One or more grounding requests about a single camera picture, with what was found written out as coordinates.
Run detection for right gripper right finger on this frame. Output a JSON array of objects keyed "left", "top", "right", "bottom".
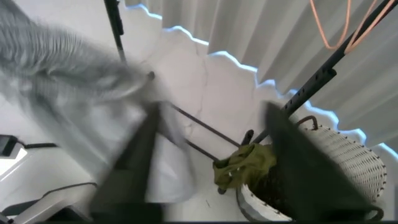
[{"left": 264, "top": 101, "right": 385, "bottom": 222}]

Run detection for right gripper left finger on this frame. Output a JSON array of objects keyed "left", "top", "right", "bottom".
[{"left": 90, "top": 102, "right": 164, "bottom": 222}]

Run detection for pale grey shorts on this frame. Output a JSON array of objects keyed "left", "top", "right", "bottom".
[{"left": 0, "top": 0, "right": 197, "bottom": 203}]

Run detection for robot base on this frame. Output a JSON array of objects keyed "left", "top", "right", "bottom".
[{"left": 0, "top": 146, "right": 99, "bottom": 224}]

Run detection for white laundry basket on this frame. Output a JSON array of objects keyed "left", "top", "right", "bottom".
[{"left": 236, "top": 115, "right": 388, "bottom": 222}]

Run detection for green garment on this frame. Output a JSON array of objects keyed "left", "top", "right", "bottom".
[{"left": 213, "top": 142, "right": 277, "bottom": 190}]

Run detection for white curtain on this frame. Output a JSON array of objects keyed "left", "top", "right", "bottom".
[{"left": 124, "top": 0, "right": 398, "bottom": 156}]

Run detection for black cable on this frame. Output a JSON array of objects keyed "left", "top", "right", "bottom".
[{"left": 0, "top": 134, "right": 59, "bottom": 157}]

